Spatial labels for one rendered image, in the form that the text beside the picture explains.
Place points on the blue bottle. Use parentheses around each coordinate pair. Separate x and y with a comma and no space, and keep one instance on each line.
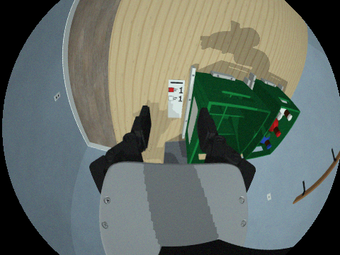
(266,142)

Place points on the white paper pick list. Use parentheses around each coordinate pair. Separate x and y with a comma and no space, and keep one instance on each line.
(175,99)

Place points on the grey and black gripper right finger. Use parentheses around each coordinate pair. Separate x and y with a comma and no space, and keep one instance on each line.
(218,151)

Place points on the green plastic bottle crate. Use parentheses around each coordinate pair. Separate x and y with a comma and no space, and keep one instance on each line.
(214,93)
(272,97)

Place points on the white bottle with grey band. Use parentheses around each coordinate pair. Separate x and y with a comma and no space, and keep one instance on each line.
(286,112)

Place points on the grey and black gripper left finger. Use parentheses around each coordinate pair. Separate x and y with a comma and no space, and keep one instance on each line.
(130,149)

